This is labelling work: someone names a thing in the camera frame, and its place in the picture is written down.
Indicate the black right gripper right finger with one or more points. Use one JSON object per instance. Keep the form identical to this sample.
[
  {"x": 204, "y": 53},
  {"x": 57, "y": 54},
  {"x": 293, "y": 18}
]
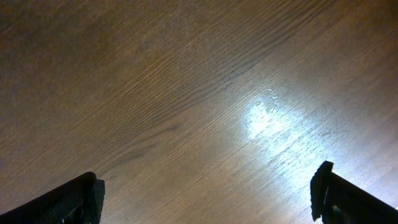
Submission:
[{"x": 335, "y": 200}]

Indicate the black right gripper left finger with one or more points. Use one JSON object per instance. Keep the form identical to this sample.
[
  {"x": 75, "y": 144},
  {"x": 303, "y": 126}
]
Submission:
[{"x": 78, "y": 201}]

